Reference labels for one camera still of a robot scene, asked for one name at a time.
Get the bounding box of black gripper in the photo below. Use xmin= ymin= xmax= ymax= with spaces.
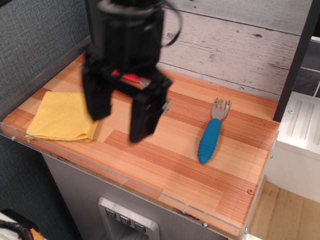
xmin=82 ymin=9 xmax=172 ymax=143

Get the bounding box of blue handled metal fork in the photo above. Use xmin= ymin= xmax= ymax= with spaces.
xmin=197 ymin=98 xmax=231 ymax=164

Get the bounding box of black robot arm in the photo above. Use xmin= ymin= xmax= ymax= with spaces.
xmin=82 ymin=0 xmax=173 ymax=143

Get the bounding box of yellow folded cloth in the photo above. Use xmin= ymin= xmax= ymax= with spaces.
xmin=25 ymin=91 xmax=99 ymax=142

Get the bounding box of clear acrylic edge guard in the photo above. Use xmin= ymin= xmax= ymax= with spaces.
xmin=1 ymin=122 xmax=252 ymax=239

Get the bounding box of grey cabinet front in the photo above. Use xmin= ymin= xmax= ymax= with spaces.
xmin=43 ymin=155 xmax=225 ymax=240

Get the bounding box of silver dispenser button panel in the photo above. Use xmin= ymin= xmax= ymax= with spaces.
xmin=98 ymin=197 xmax=160 ymax=240

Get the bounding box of orange sponge piece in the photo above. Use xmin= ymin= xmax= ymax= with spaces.
xmin=30 ymin=228 xmax=46 ymax=240

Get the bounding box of red handled metal spoon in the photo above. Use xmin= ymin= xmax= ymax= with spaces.
xmin=111 ymin=69 xmax=151 ymax=90

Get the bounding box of dark left shelf post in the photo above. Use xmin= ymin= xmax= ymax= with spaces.
xmin=84 ymin=0 xmax=103 ymax=49

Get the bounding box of dark shelf post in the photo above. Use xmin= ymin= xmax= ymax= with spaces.
xmin=273 ymin=0 xmax=320 ymax=123
xmin=84 ymin=0 xmax=103 ymax=49

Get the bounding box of black braided cable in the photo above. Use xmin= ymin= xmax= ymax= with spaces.
xmin=0 ymin=219 xmax=35 ymax=240

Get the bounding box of dark right shelf post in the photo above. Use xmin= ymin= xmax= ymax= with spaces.
xmin=273 ymin=0 xmax=320 ymax=123

